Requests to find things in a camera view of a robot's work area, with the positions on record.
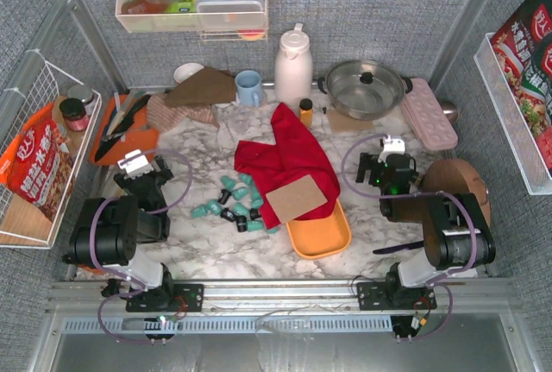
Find orange storage basket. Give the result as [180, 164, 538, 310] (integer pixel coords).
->
[286, 200, 352, 260]

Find red cloth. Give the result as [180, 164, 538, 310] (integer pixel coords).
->
[234, 103, 341, 220]

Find black coffee capsule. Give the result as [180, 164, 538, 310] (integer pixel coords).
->
[248, 208, 261, 220]
[220, 208, 235, 222]
[217, 189, 232, 205]
[235, 215, 248, 233]

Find purple spatula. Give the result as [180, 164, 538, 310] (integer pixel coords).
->
[373, 241, 423, 255]

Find white bowl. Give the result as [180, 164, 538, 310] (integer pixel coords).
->
[173, 62, 204, 84]

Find silver lidded jar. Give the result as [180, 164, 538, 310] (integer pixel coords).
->
[67, 85, 95, 106]

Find white thermos jug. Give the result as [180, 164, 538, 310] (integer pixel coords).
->
[274, 23, 313, 109]

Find pink egg tray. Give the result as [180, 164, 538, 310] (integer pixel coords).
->
[400, 77, 458, 152]

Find red lidded jar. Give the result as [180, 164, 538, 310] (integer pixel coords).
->
[59, 98, 90, 132]

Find steel pot with lid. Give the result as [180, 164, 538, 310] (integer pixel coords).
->
[317, 60, 413, 121]

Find red seasoning packets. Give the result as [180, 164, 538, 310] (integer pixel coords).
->
[490, 0, 551, 169]

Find green coffee capsule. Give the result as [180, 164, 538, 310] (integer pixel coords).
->
[251, 199, 264, 209]
[205, 199, 223, 216]
[231, 186, 249, 201]
[191, 205, 209, 218]
[220, 175, 236, 191]
[238, 173, 254, 186]
[232, 202, 249, 217]
[246, 220, 264, 232]

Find white wire basket left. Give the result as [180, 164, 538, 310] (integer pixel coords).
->
[1, 49, 103, 249]

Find orange cutting board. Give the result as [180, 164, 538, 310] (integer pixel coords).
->
[88, 97, 160, 166]

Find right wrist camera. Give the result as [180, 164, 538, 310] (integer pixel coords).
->
[380, 135, 405, 157]

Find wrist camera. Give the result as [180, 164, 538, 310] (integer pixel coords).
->
[117, 149, 154, 179]
[380, 135, 405, 157]

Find white mesh basket right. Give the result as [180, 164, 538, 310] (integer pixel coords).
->
[474, 33, 551, 196]

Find orange snack bag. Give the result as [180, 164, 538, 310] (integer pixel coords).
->
[1, 103, 74, 221]

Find light blue mug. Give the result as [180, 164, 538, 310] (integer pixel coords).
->
[235, 70, 264, 108]

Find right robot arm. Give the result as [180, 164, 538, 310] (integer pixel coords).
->
[355, 153, 496, 309]

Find tan felt coaster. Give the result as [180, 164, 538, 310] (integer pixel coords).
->
[267, 175, 328, 224]

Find brown paper coaster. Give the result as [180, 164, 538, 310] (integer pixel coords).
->
[326, 109, 373, 134]

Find round wooden board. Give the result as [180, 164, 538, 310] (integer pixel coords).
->
[421, 159, 492, 226]

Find small orange bottle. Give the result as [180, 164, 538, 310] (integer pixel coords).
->
[299, 98, 313, 128]

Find striped pink cloth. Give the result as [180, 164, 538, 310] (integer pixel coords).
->
[146, 93, 219, 133]

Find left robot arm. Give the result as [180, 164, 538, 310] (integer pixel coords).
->
[62, 155, 176, 312]

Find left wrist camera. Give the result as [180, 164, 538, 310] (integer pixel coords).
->
[117, 149, 154, 179]

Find brown cloth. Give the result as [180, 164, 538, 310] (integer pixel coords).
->
[164, 67, 236, 108]

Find black kitchen knife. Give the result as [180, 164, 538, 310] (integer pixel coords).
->
[93, 95, 151, 162]

